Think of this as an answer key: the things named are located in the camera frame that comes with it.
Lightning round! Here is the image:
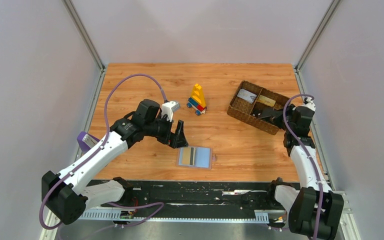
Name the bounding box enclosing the beige card with stripe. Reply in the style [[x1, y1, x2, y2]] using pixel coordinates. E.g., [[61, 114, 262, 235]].
[[180, 147, 197, 166]]

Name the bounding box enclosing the pink card holder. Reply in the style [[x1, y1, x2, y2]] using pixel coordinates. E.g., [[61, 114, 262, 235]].
[[176, 146, 217, 170]]

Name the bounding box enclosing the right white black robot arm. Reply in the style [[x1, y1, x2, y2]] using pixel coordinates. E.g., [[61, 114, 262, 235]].
[[256, 103, 344, 240]]

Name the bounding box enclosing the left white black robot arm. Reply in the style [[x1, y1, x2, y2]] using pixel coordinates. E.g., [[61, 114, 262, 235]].
[[42, 99, 188, 225]]

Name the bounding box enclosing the gold card in basket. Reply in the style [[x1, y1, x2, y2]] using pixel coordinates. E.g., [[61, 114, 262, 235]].
[[257, 95, 276, 107]]

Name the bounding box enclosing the white card in basket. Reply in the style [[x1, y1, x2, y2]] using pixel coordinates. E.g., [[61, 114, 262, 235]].
[[236, 88, 257, 104]]

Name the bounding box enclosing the purple box with card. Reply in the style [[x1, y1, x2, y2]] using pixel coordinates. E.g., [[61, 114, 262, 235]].
[[76, 131, 100, 154]]

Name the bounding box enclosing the woven brown divided basket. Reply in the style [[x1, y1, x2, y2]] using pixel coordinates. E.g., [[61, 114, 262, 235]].
[[227, 80, 290, 135]]

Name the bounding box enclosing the colourful toy block car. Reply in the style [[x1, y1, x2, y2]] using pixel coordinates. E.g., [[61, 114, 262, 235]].
[[186, 83, 207, 116]]

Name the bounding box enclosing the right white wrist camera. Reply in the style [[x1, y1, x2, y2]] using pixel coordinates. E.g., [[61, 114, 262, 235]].
[[302, 100, 316, 112]]

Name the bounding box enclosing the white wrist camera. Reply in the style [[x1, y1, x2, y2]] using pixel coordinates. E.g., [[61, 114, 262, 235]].
[[302, 100, 316, 112], [161, 101, 180, 122]]

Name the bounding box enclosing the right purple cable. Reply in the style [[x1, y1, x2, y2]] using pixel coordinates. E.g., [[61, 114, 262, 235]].
[[266, 94, 325, 240]]

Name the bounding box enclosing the purple cable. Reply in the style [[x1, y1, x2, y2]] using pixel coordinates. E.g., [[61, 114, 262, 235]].
[[266, 94, 325, 240], [38, 73, 170, 231]]

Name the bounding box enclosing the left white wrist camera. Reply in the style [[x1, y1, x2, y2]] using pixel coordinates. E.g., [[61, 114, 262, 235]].
[[161, 101, 180, 122]]

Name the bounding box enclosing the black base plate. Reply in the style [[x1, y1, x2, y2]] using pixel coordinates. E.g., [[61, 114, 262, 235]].
[[99, 180, 299, 220]]

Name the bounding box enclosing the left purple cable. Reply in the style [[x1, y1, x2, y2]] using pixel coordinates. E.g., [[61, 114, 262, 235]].
[[38, 73, 170, 231]]

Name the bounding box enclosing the slotted aluminium rail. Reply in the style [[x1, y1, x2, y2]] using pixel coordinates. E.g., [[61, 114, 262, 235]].
[[79, 210, 270, 223]]

